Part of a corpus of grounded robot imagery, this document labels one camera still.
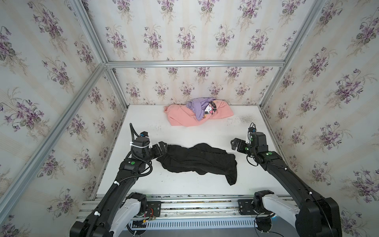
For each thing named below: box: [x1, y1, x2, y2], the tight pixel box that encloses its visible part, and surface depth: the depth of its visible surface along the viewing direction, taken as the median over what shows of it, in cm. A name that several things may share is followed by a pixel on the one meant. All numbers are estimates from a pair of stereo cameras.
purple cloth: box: [186, 97, 217, 121], surface depth 110 cm
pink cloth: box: [163, 98, 234, 127], surface depth 109 cm
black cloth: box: [156, 143, 237, 186], surface depth 87 cm
